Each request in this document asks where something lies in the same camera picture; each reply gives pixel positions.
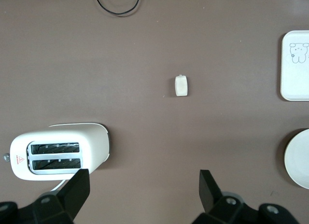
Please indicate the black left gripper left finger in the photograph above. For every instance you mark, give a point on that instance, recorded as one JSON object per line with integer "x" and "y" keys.
{"x": 77, "y": 185}

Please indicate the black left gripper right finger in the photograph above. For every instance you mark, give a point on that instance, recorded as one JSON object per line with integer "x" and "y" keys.
{"x": 207, "y": 187}

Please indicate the round cream plate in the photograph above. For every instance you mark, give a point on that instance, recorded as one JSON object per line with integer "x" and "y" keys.
{"x": 299, "y": 158}

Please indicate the small white steamed bun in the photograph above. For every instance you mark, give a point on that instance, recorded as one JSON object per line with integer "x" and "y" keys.
{"x": 181, "y": 86}

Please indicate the cream rabbit print tray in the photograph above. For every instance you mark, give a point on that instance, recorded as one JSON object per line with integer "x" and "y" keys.
{"x": 295, "y": 81}

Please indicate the cream two-slot toaster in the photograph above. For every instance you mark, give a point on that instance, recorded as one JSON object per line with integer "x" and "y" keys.
{"x": 94, "y": 142}

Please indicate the brown table cover mat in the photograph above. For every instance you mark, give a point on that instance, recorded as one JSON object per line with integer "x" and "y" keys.
{"x": 144, "y": 52}

